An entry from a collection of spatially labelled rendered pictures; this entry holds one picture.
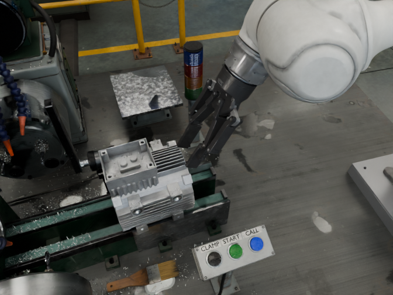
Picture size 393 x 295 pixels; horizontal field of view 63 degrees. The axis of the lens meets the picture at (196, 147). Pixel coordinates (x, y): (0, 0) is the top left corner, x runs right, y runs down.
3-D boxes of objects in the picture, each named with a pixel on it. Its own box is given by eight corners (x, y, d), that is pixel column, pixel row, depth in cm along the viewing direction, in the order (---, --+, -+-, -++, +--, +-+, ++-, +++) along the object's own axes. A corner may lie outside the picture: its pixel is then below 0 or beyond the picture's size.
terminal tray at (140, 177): (111, 200, 77) (105, 183, 71) (103, 167, 83) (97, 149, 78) (159, 185, 80) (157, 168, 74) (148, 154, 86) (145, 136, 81)
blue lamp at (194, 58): (187, 68, 97) (186, 54, 93) (181, 57, 100) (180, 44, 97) (205, 64, 98) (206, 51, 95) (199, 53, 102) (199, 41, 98)
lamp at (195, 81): (188, 91, 103) (187, 79, 100) (182, 80, 107) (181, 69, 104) (204, 87, 105) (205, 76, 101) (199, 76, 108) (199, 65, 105)
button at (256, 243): (251, 253, 71) (253, 253, 69) (246, 239, 71) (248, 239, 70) (263, 248, 71) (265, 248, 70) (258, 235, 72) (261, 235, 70)
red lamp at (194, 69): (187, 79, 100) (187, 68, 97) (181, 69, 104) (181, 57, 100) (205, 76, 101) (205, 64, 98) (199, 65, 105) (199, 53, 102)
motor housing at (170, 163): (126, 243, 86) (112, 206, 71) (112, 188, 97) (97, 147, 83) (195, 219, 90) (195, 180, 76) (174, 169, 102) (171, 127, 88)
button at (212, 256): (209, 268, 68) (210, 268, 67) (204, 254, 69) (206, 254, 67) (221, 263, 69) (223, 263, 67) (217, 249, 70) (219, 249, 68)
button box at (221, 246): (200, 280, 71) (203, 281, 66) (190, 248, 73) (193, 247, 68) (268, 254, 75) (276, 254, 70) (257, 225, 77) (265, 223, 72)
